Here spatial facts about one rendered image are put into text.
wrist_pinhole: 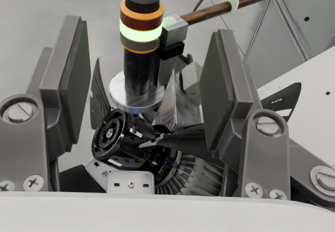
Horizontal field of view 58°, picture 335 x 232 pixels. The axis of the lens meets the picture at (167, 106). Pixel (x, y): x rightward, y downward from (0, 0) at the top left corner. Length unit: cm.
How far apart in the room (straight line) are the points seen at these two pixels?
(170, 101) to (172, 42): 47
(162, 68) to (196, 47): 256
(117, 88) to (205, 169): 34
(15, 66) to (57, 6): 93
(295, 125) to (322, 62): 16
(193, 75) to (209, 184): 33
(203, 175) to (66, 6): 288
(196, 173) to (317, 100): 30
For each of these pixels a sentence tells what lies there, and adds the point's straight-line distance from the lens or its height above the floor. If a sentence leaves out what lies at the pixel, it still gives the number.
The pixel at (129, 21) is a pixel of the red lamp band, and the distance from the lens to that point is 30.
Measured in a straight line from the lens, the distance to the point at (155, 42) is 32.
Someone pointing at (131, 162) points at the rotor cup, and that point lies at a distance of 61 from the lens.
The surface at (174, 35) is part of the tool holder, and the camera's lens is 35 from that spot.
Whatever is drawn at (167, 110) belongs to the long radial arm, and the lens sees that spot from 80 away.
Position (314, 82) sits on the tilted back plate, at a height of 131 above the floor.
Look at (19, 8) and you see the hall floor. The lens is 340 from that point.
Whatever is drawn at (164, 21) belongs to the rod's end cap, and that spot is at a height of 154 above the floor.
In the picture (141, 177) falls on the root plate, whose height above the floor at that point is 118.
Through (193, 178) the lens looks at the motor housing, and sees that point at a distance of 65.
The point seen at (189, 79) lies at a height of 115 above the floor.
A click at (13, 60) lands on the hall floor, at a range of 278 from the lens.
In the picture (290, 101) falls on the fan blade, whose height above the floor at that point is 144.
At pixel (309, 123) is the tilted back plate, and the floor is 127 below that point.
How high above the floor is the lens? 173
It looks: 48 degrees down
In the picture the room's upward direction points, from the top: 10 degrees clockwise
